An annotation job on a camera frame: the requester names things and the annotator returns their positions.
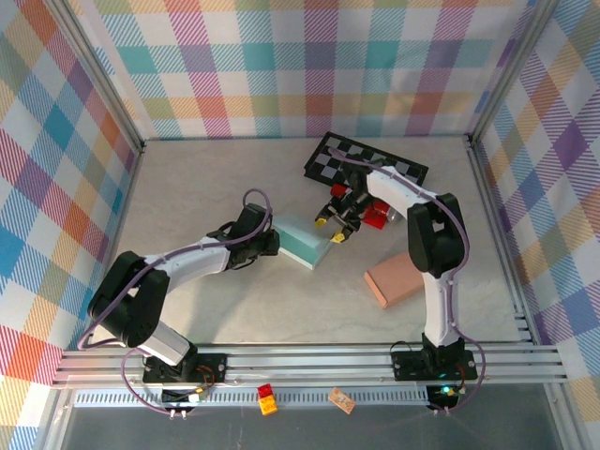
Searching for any light blue paper box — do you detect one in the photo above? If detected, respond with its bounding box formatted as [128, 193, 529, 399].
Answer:
[271, 213, 335, 273]

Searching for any pink paper box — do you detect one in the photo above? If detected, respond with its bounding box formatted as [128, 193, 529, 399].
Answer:
[363, 252, 426, 310]

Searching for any red toy block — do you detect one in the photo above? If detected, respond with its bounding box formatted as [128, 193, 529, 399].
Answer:
[330, 184, 399, 230]

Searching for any black grey checkerboard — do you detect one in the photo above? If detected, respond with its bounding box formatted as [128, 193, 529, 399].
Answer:
[303, 131, 430, 188]

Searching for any orange printed tag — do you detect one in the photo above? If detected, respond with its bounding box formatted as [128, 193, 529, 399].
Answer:
[327, 386, 356, 414]

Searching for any red yellow toy brick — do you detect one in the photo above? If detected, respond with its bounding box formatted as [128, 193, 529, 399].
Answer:
[256, 382, 278, 416]

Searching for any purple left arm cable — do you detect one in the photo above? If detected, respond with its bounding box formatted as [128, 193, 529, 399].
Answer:
[77, 187, 276, 417]

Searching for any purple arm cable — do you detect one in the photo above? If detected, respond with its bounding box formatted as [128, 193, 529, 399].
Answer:
[77, 187, 276, 417]
[327, 147, 488, 416]

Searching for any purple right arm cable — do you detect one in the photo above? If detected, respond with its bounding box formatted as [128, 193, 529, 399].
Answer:
[327, 147, 488, 416]

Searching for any aluminium side rail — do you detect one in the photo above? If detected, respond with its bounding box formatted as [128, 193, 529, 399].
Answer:
[82, 140, 149, 351]
[463, 134, 538, 346]

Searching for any aluminium rail frame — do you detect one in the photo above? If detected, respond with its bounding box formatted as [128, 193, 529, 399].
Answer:
[51, 340, 571, 390]

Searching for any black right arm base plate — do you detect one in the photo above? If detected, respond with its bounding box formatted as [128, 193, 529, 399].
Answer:
[391, 350, 479, 382]

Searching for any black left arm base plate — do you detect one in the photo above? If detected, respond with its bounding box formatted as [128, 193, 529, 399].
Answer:
[142, 353, 229, 385]

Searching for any slotted grey cable duct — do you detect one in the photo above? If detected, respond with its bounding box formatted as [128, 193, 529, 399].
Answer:
[73, 390, 435, 410]

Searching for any aluminium corner post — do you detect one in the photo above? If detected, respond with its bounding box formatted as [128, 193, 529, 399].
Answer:
[463, 0, 562, 146]
[49, 0, 146, 156]

